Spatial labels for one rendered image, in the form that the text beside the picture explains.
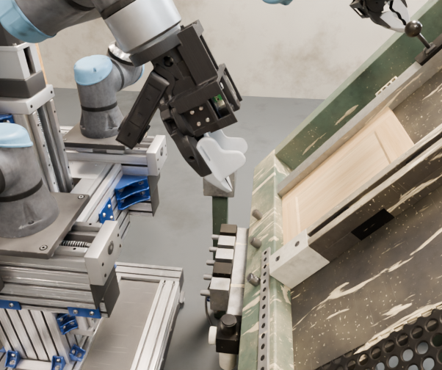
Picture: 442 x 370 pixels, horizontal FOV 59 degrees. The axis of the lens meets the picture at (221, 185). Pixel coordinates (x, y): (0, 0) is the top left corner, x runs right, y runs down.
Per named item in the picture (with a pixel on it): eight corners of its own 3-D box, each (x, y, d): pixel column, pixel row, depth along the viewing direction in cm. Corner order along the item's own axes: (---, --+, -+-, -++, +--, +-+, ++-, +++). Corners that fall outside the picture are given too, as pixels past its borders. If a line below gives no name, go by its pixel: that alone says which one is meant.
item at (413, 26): (421, 52, 101) (398, 27, 92) (433, 40, 99) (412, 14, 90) (429, 60, 99) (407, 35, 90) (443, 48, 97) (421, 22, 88)
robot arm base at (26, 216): (-25, 235, 87) (-42, 198, 81) (13, 196, 99) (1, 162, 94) (39, 241, 85) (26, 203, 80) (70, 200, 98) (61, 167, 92)
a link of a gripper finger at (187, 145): (210, 179, 47) (173, 118, 44) (199, 183, 48) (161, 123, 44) (215, 160, 51) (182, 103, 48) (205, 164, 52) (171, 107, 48)
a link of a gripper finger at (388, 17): (399, 32, 104) (376, 8, 102) (411, 31, 99) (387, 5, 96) (390, 42, 105) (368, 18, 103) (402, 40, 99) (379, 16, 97)
